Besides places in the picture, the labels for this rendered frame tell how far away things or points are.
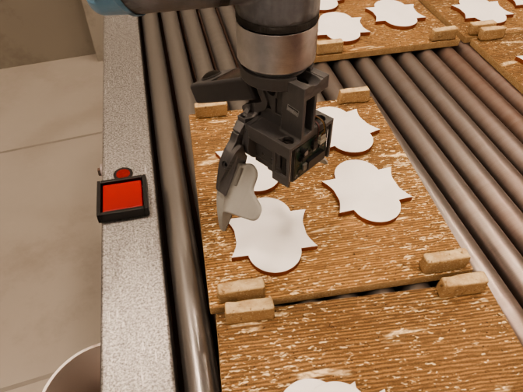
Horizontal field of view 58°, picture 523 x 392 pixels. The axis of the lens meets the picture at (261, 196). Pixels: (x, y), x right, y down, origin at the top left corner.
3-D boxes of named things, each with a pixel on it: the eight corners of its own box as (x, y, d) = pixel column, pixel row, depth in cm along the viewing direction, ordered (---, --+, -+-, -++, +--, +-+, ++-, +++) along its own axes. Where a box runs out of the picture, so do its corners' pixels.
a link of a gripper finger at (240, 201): (235, 253, 52) (269, 179, 49) (199, 225, 55) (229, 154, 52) (251, 250, 54) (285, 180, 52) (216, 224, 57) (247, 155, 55)
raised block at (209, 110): (195, 119, 86) (194, 106, 84) (194, 113, 87) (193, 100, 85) (228, 116, 86) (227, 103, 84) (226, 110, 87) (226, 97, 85)
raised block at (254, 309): (226, 326, 57) (224, 314, 55) (224, 313, 58) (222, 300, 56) (275, 320, 57) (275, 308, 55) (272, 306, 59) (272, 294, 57)
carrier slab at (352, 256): (210, 315, 59) (209, 308, 58) (189, 121, 88) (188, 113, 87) (470, 275, 64) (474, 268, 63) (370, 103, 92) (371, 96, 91)
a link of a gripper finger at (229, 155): (216, 195, 51) (248, 121, 49) (207, 189, 52) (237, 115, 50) (242, 195, 55) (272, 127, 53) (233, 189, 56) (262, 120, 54)
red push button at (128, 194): (104, 218, 72) (102, 212, 71) (104, 191, 76) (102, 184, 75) (144, 211, 72) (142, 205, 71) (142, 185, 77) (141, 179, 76)
